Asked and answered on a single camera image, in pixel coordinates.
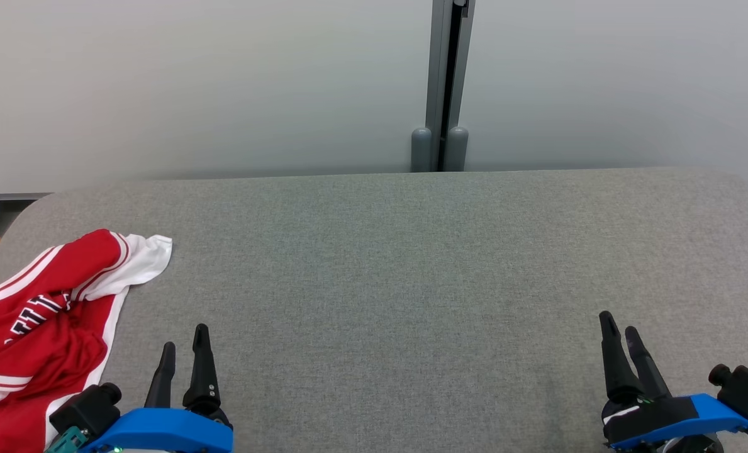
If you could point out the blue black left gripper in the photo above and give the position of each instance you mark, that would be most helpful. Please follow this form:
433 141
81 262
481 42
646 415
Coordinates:
160 431

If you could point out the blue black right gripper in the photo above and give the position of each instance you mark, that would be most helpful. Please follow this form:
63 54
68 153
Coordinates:
663 418

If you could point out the red white basketball shorts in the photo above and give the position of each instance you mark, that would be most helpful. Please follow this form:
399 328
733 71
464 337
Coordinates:
40 352

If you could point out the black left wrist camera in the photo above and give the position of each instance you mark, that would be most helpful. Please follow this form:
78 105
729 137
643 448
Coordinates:
84 409

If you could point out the grey metal partition post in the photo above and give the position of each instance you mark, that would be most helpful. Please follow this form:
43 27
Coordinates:
440 75

